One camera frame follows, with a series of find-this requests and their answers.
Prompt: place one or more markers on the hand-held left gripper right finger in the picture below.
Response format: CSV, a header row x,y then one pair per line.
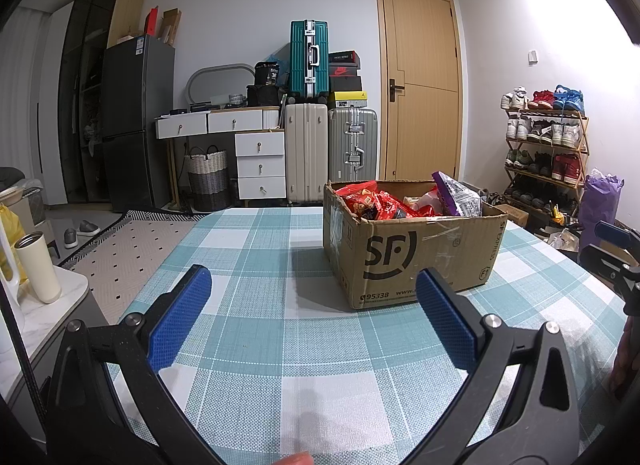
x,y
447,320

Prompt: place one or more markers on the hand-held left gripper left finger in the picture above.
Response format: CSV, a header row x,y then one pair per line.
x,y
182,315

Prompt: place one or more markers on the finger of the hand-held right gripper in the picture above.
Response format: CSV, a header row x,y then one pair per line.
x,y
607,262
612,234

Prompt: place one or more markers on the brown cardboard box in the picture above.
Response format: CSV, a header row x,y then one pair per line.
x,y
400,255

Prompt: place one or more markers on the pile of snack packets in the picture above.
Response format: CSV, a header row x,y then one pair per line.
x,y
380,205

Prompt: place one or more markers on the person's right forearm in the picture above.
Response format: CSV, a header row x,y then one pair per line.
x,y
627,355

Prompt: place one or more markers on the person's left hand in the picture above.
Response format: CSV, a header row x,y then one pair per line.
x,y
297,459

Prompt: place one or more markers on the purple bag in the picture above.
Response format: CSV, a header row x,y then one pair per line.
x,y
602,205

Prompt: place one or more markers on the white plastic bag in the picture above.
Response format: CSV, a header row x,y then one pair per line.
x,y
565,240

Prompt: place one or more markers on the yellow small item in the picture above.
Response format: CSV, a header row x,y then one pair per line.
x,y
557,215

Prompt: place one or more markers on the beige dotted rug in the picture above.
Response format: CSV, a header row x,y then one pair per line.
x,y
130,250

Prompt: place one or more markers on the shoe rack with shoes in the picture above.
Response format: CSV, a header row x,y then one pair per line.
x,y
565,165

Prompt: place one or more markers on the wooden shoe rack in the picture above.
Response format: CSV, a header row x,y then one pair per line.
x,y
582,145

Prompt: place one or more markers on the small cardboard box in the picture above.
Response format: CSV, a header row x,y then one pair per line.
x,y
515,215

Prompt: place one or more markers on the white topped side cabinet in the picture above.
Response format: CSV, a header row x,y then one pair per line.
x,y
65,285

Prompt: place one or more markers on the heap of mixed sneakers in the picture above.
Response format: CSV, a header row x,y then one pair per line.
x,y
492,196

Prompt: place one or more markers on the woven laundry basket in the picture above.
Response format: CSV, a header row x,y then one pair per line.
x,y
207,180

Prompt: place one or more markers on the cream tumbler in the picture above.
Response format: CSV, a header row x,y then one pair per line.
x,y
40,270

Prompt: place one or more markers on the white drawer desk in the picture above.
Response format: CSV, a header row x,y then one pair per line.
x,y
260,165

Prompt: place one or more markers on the white jug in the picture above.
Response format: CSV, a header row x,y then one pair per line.
x,y
7,295

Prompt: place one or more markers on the grey lidded container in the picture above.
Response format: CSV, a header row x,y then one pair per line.
x,y
35,205

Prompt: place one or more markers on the yellow plastic bag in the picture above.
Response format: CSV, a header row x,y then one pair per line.
x,y
11,235

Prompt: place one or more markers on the silver suitcase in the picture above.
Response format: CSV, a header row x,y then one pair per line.
x,y
352,145

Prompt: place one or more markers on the beige suitcase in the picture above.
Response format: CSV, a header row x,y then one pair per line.
x,y
305,155

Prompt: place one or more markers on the black refrigerator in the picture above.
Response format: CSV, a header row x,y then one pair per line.
x,y
130,120

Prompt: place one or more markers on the small white basket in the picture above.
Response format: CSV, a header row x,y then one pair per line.
x,y
235,99

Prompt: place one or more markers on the oval white framed mirror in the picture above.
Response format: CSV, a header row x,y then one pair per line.
x,y
192,85

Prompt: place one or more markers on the black storage bag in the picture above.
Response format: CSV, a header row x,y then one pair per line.
x,y
265,96

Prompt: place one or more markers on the wooden door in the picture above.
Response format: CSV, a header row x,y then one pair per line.
x,y
425,80

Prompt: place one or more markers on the tall dark glass cabinet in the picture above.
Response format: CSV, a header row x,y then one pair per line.
x,y
82,95

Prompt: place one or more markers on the yellow shoe box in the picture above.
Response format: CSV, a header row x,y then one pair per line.
x,y
347,98

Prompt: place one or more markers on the black printed bag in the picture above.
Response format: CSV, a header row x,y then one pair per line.
x,y
266,74

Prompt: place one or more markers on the plain black shoe box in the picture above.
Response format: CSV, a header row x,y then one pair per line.
x,y
345,84

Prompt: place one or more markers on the blue plastic bag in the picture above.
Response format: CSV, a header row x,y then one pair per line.
x,y
279,65

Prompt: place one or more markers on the black red shoe box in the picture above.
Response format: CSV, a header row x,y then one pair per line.
x,y
344,71

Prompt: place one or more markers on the teal suitcase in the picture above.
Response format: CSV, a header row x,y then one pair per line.
x,y
302,65

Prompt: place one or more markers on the black shoe box white label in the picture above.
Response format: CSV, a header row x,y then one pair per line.
x,y
344,57

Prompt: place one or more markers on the folded cardboard pieces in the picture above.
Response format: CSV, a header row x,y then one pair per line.
x,y
171,25

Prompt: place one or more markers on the red flat box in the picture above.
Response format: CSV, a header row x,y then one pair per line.
x,y
152,21

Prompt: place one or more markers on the light wood panel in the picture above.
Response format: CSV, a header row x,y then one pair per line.
x,y
127,5

